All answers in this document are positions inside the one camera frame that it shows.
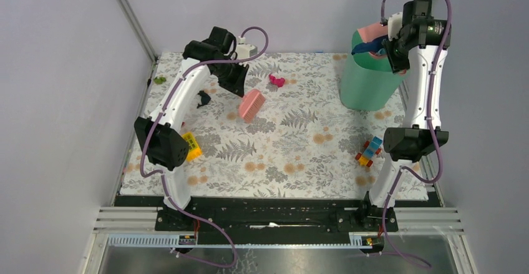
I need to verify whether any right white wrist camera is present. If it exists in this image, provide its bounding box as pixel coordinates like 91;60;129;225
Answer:
386;12;403;41

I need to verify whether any dark blue paper scrap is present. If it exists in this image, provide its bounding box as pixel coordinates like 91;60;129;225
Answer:
351;35;388;56

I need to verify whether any black paper scrap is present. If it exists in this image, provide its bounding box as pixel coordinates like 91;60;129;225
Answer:
197;90;211;109

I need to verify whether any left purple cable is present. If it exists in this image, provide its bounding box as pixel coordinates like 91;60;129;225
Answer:
139;26;269;270

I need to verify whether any green paper scrap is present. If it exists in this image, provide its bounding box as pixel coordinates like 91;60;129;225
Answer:
153;76;167;85

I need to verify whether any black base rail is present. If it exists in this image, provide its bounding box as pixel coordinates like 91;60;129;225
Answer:
114;195;400;246

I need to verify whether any green plastic trash bin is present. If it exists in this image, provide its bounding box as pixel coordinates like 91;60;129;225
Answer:
339;52;409;111

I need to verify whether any pink plastic hand brush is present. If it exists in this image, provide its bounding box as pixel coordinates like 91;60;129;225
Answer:
238;89;266;123

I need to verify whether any pink plastic dustpan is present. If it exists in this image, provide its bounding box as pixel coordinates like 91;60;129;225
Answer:
357;22;387;59

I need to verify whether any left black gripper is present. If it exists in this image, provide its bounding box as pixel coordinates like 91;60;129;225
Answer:
213;57;250;97

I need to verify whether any yellow toy block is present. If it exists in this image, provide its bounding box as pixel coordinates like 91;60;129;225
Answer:
182;132;203;162

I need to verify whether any floral patterned table mat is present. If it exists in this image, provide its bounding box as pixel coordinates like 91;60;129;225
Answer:
120;52;429;202

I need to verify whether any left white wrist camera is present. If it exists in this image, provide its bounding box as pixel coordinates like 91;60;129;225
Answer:
235;36;258;60

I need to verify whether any purple cable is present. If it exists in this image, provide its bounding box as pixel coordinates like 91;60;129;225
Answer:
139;26;269;270
379;0;454;271

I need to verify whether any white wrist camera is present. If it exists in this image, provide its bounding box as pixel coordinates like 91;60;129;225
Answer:
235;36;258;60
386;12;403;41

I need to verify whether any colourful toy block car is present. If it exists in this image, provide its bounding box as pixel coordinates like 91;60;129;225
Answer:
355;137;383;168

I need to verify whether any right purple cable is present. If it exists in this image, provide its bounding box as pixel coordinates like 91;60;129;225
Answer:
379;0;454;271

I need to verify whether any magenta paper scrap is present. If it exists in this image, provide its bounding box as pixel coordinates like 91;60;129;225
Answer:
268;74;286;88

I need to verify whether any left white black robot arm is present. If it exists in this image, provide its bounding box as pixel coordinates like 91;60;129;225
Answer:
134;27;248;231

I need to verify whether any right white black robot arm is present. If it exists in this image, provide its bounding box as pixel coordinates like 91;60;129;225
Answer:
368;0;451;208

